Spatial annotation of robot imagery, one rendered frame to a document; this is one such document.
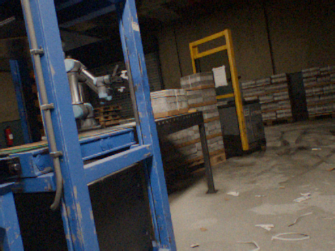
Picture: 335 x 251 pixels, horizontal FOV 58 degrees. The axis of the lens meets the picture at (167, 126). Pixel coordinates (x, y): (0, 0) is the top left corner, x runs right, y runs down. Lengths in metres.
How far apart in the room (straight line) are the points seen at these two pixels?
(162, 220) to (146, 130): 0.49
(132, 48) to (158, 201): 0.82
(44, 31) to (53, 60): 0.10
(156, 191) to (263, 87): 7.03
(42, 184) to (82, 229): 0.22
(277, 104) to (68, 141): 7.57
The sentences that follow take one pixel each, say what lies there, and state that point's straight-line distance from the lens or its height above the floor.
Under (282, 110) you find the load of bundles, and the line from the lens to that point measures 8.44.
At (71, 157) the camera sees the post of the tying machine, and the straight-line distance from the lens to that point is 1.13.
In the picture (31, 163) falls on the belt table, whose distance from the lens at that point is 1.23.
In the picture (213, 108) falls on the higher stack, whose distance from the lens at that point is 4.37.
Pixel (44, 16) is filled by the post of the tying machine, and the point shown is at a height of 1.24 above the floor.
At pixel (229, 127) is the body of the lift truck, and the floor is 0.43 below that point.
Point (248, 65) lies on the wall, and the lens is 10.20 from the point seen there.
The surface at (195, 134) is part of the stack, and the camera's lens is 4.03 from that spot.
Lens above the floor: 0.86
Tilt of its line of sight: 3 degrees down
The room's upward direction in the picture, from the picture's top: 10 degrees counter-clockwise
